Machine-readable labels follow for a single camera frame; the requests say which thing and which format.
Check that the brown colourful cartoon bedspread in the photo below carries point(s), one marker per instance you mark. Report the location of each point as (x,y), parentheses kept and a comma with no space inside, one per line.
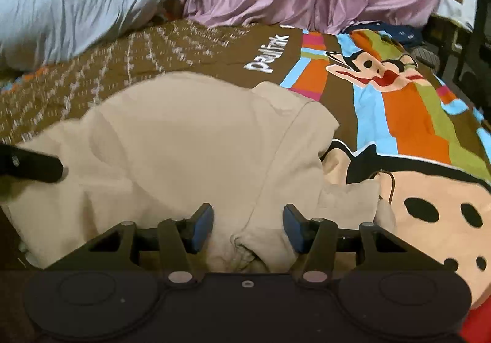
(398,122)

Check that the grey rolled duvet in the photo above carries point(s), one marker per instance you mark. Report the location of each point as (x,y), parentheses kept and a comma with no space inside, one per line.
(35,33)

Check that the wooden side table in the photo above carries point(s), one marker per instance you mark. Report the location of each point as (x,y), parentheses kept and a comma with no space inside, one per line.
(450,40)

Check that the beige Champion hooded jacket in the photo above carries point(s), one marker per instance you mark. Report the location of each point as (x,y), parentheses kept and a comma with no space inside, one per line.
(162,148)

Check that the black mesh office chair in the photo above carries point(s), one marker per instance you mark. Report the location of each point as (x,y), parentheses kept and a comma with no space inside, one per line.
(472,74)

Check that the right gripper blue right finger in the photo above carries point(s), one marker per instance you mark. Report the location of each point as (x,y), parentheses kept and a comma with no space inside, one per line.
(314,241)

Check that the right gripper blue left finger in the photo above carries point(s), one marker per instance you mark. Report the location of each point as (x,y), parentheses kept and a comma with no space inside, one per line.
(179,240)

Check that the dark navy clothing pile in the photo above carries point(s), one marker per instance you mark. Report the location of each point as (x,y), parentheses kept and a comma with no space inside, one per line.
(406,35)

